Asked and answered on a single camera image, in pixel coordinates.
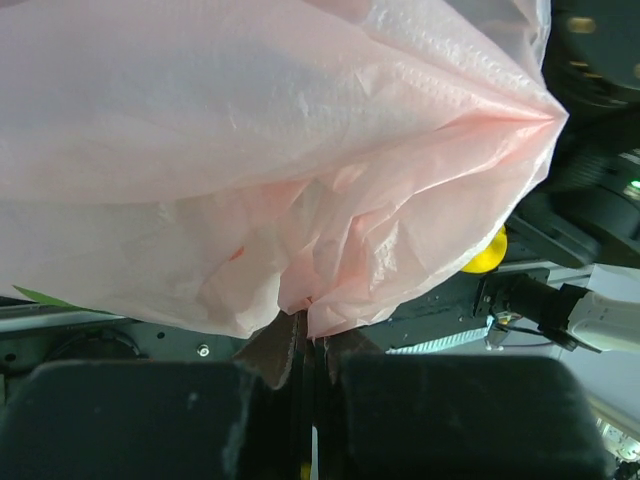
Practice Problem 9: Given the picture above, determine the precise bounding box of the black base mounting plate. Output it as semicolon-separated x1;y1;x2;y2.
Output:
0;264;551;361

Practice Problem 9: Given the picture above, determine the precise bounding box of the white slotted cable duct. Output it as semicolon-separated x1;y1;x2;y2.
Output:
386;326;489;355

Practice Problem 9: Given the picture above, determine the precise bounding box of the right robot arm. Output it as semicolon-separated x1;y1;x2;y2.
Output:
477;1;639;352

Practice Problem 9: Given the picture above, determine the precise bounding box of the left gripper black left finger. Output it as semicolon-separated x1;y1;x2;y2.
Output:
1;315;300;479

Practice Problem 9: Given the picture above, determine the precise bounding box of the fake orange fruit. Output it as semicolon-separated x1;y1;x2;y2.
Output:
462;226;508;274

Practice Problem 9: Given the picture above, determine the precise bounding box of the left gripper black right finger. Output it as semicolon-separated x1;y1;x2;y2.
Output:
315;331;611;479

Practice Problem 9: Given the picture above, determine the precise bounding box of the pink plastic bag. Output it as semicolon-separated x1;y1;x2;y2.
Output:
1;1;567;338

